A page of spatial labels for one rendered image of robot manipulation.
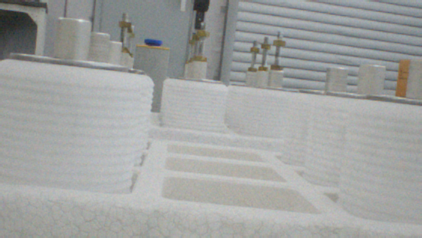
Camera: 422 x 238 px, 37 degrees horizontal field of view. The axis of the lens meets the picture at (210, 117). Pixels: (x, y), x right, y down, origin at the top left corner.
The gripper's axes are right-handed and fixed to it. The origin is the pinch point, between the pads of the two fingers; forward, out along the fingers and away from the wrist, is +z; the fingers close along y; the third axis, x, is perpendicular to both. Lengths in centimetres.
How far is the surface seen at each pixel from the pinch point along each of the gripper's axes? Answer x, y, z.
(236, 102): -7.7, -1.9, 12.6
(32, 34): 133, 497, -17
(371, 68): -13, -56, 7
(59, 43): 11, -67, 9
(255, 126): -9.4, -15.4, 15.5
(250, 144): -8.4, -19.3, 17.9
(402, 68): -173, 367, -18
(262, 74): -11.7, -0.8, 7.5
